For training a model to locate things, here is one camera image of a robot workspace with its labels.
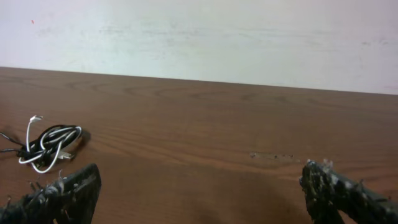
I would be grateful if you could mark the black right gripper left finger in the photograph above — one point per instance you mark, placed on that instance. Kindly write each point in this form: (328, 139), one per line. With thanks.
(70, 199)

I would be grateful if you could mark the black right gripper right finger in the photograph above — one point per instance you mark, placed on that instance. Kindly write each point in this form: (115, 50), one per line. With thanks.
(328, 193)

